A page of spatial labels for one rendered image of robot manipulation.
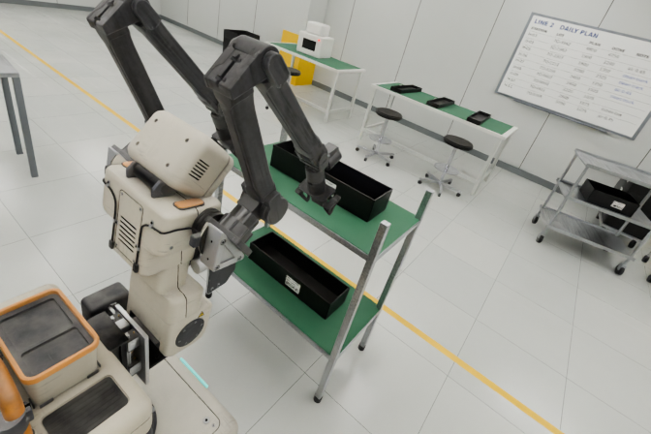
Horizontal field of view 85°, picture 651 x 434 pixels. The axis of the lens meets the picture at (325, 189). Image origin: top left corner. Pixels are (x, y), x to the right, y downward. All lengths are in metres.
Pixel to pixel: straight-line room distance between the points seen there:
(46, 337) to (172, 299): 0.28
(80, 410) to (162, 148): 0.62
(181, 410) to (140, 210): 0.93
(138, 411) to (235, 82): 0.79
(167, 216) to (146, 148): 0.19
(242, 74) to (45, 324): 0.78
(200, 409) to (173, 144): 1.08
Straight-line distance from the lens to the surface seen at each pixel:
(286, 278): 1.92
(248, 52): 0.70
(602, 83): 5.88
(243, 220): 0.88
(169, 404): 1.67
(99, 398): 1.10
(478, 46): 6.10
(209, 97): 1.22
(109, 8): 1.04
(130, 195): 0.97
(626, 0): 5.93
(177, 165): 0.88
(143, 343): 1.23
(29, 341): 1.11
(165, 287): 1.13
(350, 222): 1.47
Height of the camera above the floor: 1.75
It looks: 29 degrees down
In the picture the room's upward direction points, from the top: 15 degrees clockwise
